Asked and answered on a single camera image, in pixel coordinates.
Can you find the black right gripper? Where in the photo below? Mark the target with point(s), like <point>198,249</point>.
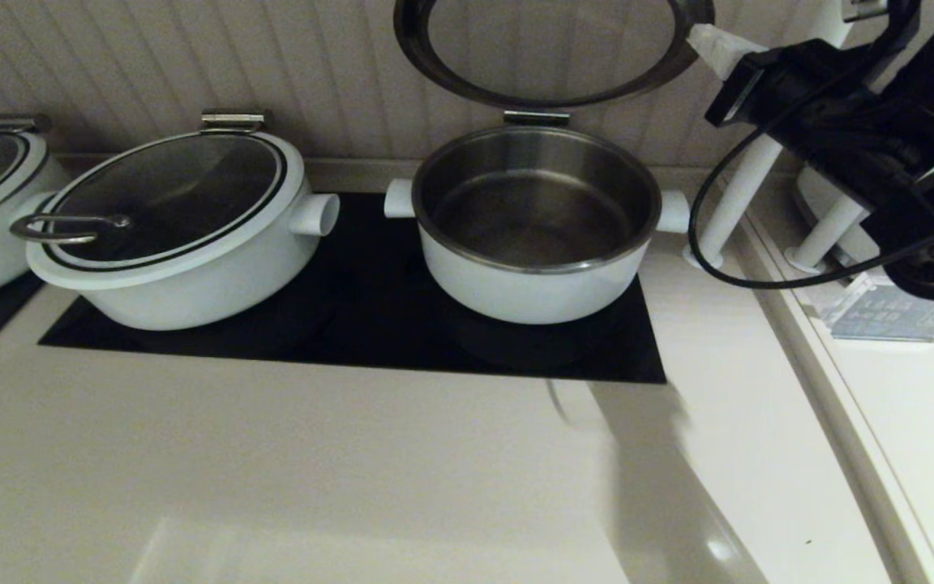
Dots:
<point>791,93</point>

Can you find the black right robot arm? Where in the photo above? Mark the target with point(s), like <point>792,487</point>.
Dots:
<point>921,97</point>

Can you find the white slanted pole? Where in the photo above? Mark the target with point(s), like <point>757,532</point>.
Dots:
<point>739,203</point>
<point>828,235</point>

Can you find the white toaster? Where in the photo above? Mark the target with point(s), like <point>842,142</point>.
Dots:
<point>820,203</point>

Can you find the clear acrylic sign block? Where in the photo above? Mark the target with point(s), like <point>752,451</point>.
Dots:
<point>880,316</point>

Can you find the large black glass cooktop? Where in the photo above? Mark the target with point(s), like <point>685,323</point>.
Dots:
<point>353,324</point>

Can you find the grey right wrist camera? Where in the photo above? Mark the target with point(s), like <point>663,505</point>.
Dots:
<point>864,10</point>

